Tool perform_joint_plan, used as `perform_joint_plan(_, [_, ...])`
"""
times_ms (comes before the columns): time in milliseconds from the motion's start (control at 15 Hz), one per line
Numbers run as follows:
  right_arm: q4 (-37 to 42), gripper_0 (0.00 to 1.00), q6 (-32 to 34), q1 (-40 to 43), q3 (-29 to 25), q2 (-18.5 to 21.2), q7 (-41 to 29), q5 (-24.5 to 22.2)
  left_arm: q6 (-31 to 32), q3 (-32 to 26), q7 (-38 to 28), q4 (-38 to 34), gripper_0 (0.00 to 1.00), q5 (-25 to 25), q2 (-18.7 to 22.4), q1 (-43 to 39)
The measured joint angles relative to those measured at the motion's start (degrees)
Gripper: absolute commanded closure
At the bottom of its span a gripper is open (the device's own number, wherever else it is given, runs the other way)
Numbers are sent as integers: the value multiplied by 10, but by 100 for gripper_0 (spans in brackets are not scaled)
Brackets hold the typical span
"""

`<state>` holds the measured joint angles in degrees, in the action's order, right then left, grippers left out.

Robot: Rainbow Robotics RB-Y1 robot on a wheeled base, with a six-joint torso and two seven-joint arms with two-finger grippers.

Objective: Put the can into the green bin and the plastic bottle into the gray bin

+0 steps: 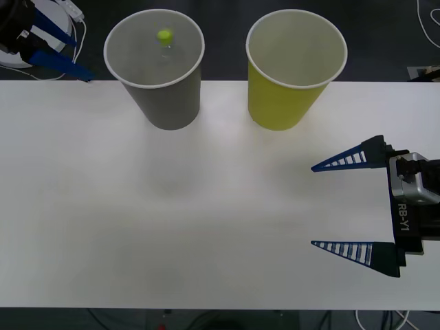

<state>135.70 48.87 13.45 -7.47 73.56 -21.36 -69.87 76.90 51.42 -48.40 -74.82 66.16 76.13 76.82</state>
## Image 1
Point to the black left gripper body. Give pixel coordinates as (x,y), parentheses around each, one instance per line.
(13,24)

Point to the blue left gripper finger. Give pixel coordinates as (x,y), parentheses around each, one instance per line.
(58,65)
(51,27)

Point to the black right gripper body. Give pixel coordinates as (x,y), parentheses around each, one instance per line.
(404,223)

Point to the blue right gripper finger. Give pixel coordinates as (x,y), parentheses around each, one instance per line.
(381,258)
(373,153)

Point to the clear bottle with green cap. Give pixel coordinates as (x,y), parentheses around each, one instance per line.
(164,37)

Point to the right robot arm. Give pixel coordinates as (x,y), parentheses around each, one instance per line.
(409,187)

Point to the white round floor base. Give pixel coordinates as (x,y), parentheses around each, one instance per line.
(51,10)

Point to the white power strip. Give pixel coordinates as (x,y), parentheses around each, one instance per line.
(74,12)

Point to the grey floor box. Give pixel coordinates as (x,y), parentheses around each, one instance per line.
(414,73)

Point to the yellow-green plastic bin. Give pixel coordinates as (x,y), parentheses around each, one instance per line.
(278,110)

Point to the grey plastic bin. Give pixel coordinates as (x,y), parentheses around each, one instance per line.
(165,106)

